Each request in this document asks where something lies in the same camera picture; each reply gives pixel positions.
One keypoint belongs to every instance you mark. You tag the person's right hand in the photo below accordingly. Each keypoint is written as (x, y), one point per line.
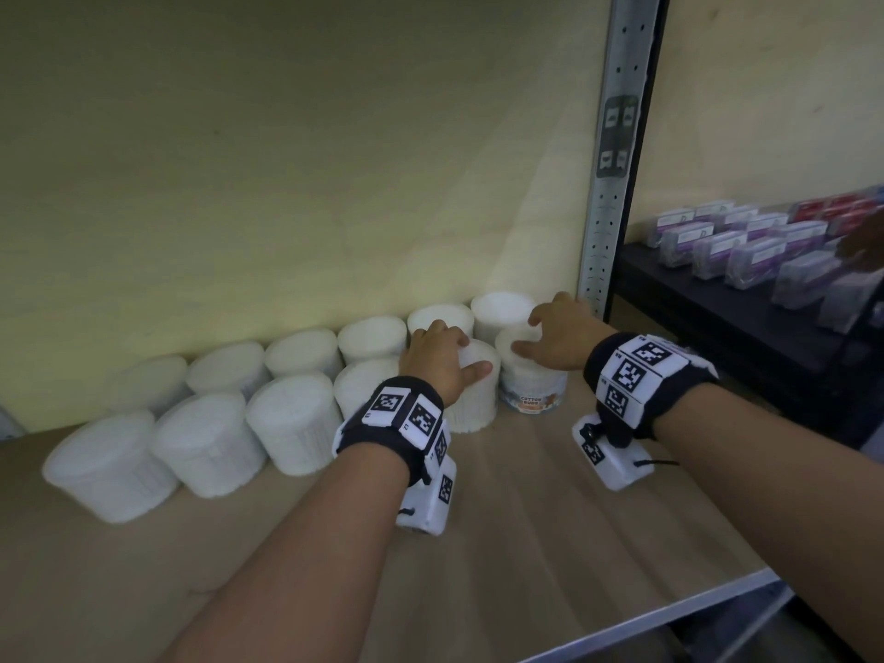
(570, 334)

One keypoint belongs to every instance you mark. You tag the person's left hand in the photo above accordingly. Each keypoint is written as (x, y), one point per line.
(438, 359)

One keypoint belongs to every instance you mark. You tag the white tub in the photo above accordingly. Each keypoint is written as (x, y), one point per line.
(476, 407)
(539, 393)

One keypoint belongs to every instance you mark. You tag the group of white cotton-swab tubs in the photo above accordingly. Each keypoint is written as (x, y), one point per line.
(297, 421)

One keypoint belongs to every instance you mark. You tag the grey metal shelf wooden boards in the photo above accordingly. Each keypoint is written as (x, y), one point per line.
(518, 531)

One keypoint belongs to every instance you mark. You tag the person's left forearm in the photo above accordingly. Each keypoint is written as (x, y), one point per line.
(297, 573)

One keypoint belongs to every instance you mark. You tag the person's right forearm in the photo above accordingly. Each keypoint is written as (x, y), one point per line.
(773, 497)

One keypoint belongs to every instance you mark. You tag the black left wristband with markers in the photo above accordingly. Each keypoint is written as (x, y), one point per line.
(387, 441)

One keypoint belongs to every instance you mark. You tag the black wristband with markers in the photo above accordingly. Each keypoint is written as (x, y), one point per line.
(387, 441)
(673, 400)

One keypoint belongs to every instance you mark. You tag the black right wristband with markers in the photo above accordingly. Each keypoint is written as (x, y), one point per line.
(673, 400)

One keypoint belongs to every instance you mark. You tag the pile of small plastic packets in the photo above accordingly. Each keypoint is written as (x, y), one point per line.
(753, 258)

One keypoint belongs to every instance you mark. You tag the black marker tag plate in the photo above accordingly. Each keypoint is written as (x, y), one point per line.
(617, 138)

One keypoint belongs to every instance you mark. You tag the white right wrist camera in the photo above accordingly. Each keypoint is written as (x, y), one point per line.
(625, 469)

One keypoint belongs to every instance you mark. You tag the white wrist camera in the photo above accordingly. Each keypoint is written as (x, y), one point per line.
(425, 510)
(625, 469)

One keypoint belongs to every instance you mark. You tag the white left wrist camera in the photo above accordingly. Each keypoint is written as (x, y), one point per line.
(425, 510)

